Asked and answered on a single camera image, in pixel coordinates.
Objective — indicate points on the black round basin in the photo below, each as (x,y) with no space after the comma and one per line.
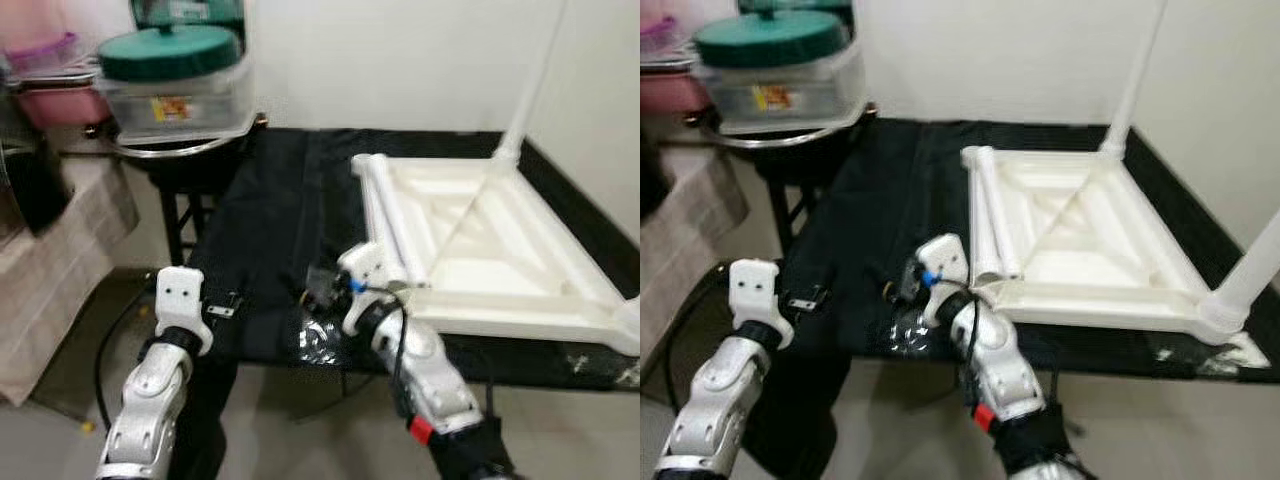
(810,162)
(200,172)

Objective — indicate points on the beige striped cloth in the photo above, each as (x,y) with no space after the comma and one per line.
(690,260)
(60,290)

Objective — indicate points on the black bag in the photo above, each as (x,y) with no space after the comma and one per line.
(650,180)
(35,190)

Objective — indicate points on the dark green lid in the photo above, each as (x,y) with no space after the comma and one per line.
(170,50)
(770,40)

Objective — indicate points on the pink plastic basin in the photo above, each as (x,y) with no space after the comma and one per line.
(60,105)
(670,95)

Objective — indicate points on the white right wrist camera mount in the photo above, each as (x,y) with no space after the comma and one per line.
(942,255)
(362,265)

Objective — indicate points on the black tablecloth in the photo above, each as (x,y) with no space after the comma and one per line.
(280,200)
(880,200)

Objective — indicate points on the clear plastic storage box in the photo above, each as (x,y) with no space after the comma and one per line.
(180,112)
(790,100)

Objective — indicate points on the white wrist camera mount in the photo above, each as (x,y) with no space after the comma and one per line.
(752,285)
(362,265)
(180,295)
(942,255)

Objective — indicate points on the green lid with white label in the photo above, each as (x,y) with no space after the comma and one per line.
(800,6)
(185,10)

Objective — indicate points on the black metal stand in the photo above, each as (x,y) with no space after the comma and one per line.
(788,215)
(178,225)

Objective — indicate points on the pink container purple rim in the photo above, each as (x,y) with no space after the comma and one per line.
(40,52)
(660,38)

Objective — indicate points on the white plastic table top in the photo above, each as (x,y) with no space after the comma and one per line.
(500,290)
(1100,290)

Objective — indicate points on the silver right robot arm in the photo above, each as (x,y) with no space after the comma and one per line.
(1000,370)
(430,380)

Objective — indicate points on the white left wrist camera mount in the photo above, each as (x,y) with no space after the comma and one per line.
(752,285)
(180,295)

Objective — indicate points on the red connector block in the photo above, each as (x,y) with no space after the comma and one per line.
(984,417)
(421,430)

